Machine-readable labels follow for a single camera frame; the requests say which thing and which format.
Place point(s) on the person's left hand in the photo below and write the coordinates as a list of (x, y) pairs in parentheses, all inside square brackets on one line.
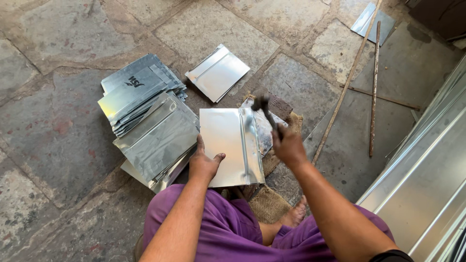
[(202, 164)]

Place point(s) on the person's right hand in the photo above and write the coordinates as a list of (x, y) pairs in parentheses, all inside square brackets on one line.
[(289, 145)]

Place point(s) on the shiny metal sheet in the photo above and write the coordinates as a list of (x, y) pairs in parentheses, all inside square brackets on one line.
[(227, 147)]

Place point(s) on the dark metal hammer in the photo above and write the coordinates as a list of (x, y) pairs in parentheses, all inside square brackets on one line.
[(267, 112)]

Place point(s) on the worn metal sheet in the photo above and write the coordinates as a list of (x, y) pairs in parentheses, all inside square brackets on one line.
[(265, 128)]

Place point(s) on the rusty iron block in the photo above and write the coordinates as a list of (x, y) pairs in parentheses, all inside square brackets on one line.
[(278, 106)]

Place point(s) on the brown burlap sack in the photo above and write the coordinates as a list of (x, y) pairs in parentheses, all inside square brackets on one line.
[(271, 203)]

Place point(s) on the person's bare foot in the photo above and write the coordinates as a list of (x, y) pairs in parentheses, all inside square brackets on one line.
[(294, 214)]

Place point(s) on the person's purple trousers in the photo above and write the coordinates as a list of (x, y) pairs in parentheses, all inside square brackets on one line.
[(233, 229)]

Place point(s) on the pile of folded metal sheets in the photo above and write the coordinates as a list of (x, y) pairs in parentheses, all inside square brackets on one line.
[(147, 116)]

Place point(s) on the long wooden stick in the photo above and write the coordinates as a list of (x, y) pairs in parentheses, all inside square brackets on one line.
[(346, 83)]

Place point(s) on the flat folded metal sheet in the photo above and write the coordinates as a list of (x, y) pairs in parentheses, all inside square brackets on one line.
[(217, 72)]

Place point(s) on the rusty metal rod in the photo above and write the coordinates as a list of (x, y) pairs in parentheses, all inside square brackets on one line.
[(374, 87)]

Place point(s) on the thin rusty metal strip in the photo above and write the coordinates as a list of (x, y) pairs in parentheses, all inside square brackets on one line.
[(386, 98)]

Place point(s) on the large galvanized metal sheets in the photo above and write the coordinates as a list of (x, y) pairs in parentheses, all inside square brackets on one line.
[(422, 174)]

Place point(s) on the small grey metal sheet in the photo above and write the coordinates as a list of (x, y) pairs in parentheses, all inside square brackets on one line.
[(373, 22)]

